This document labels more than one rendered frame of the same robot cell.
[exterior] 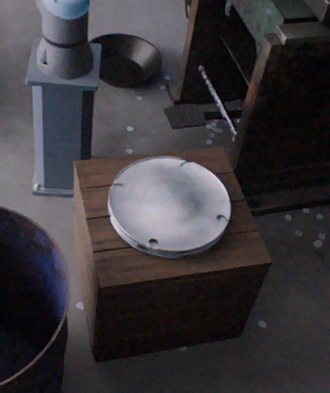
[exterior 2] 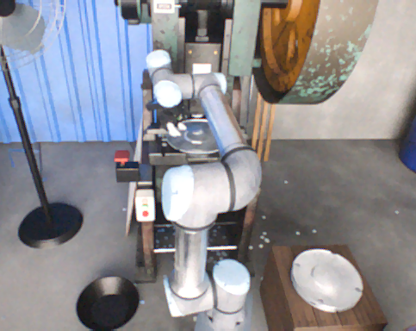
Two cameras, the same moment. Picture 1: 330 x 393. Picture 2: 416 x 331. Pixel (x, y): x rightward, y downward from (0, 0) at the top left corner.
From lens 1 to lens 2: 1.60 m
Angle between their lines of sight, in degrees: 55
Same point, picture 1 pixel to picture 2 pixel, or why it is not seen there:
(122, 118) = (161, 317)
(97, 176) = (307, 315)
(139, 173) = (307, 288)
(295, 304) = not seen: hidden behind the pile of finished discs
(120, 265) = (371, 310)
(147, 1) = (28, 273)
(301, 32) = not seen: hidden behind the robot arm
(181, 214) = (336, 272)
